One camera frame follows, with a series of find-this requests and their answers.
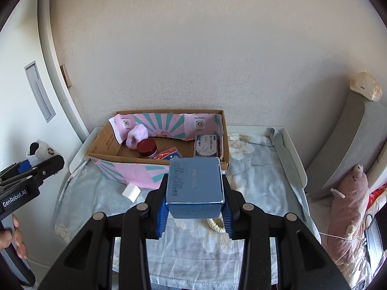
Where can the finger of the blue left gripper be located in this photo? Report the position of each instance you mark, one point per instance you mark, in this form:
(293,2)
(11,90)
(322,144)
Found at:
(24,166)

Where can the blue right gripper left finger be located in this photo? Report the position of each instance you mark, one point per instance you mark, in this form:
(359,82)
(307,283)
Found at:
(162,216)

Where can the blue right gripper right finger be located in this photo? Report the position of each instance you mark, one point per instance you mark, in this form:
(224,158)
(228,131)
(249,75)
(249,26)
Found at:
(228,219)

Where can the cream hair scrunchie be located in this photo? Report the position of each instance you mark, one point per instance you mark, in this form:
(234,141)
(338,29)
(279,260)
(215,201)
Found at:
(217,225)

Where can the small white box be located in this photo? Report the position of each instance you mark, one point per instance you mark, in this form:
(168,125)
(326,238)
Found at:
(131,192)

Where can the small blue box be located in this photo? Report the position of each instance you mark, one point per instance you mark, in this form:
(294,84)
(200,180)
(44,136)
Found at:
(195,188)

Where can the clear cotton swab box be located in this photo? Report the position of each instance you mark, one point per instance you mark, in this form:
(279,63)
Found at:
(206,145)

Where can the person's left hand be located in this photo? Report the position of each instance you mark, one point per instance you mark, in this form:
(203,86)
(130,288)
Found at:
(6,237)

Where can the floral bed sheet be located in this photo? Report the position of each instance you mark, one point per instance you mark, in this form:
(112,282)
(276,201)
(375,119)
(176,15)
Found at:
(195,252)

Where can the clear floss pick box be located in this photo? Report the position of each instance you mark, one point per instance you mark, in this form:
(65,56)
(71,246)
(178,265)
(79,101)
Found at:
(168,154)

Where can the red lid jar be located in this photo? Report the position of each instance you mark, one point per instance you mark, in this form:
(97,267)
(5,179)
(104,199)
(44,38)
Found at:
(147,148)

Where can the brown cardboard box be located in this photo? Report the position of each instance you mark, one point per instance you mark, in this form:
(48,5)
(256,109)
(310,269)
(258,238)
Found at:
(173,130)

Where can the pink plush toy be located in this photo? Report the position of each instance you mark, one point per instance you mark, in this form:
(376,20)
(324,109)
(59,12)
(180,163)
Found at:
(347,213)

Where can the grey headboard cushion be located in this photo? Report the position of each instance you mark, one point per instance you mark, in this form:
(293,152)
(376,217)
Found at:
(358,138)

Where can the beige plastic bag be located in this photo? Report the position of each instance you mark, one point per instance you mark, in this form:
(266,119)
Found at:
(365,84)

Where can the white door with handle recess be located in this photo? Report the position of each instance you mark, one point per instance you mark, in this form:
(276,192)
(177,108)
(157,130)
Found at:
(31,108)

